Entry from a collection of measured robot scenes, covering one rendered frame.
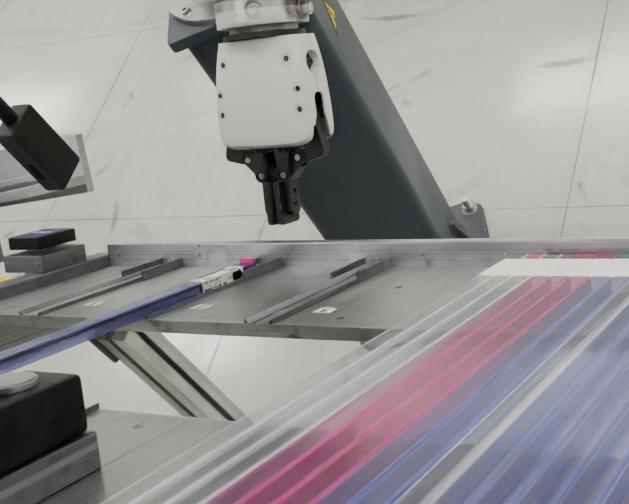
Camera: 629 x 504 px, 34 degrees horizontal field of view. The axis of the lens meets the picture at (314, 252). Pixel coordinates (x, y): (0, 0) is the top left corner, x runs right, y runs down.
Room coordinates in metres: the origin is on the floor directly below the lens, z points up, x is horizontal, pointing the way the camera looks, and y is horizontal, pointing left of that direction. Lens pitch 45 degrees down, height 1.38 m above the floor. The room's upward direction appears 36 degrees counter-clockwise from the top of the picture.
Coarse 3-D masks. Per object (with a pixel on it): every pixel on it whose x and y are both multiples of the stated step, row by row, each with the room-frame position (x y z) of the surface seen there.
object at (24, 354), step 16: (176, 288) 0.61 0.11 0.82; (192, 288) 0.61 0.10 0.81; (128, 304) 0.59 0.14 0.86; (144, 304) 0.58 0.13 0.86; (160, 304) 0.59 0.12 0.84; (96, 320) 0.56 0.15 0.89; (112, 320) 0.56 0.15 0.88; (128, 320) 0.56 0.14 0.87; (48, 336) 0.54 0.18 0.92; (64, 336) 0.53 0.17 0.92; (80, 336) 0.54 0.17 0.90; (96, 336) 0.55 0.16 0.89; (0, 352) 0.52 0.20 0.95; (16, 352) 0.51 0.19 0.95; (32, 352) 0.52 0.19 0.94; (48, 352) 0.52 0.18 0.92; (0, 368) 0.50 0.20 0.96; (16, 368) 0.51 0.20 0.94
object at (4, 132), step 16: (16, 112) 0.47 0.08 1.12; (32, 112) 0.46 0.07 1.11; (0, 128) 0.46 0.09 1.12; (16, 128) 0.45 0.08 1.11; (32, 128) 0.46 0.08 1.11; (48, 128) 0.46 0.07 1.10; (16, 144) 0.45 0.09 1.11; (32, 144) 0.45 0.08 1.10; (48, 144) 0.46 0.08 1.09; (64, 144) 0.46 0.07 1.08; (32, 160) 0.45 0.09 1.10; (48, 160) 0.45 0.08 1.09; (64, 160) 0.46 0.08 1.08; (48, 176) 0.45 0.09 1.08; (64, 176) 0.45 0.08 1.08
